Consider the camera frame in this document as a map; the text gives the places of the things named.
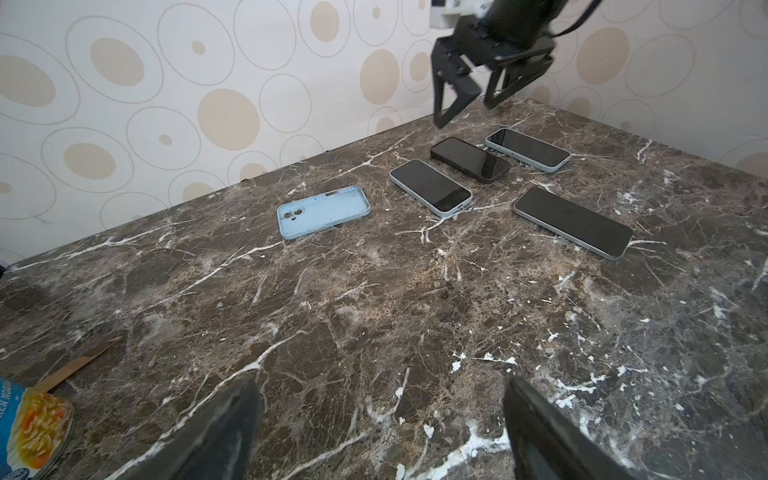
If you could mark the wooden stick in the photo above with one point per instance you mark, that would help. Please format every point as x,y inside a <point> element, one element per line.
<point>59,376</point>

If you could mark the blue tin can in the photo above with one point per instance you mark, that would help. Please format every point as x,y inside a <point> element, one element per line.
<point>35,427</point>

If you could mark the black phone front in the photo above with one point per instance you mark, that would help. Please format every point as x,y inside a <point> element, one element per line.
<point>471,158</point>

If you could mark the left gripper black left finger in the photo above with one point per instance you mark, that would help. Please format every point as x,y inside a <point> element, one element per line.
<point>215,443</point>

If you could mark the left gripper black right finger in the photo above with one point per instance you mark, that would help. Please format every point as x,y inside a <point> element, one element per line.
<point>546,445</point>

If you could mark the light blue case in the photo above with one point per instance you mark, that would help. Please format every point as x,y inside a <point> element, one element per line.
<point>314,214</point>
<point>528,149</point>
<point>431,187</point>

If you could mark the black phone case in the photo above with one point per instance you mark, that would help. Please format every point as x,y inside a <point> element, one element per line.
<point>471,159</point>

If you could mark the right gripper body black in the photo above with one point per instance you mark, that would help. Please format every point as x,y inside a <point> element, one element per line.
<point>509,29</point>

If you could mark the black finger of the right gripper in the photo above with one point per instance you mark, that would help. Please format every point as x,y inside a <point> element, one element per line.
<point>506,81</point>
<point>450,70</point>

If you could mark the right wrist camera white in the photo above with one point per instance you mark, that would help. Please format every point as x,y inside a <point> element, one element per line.
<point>444,14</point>

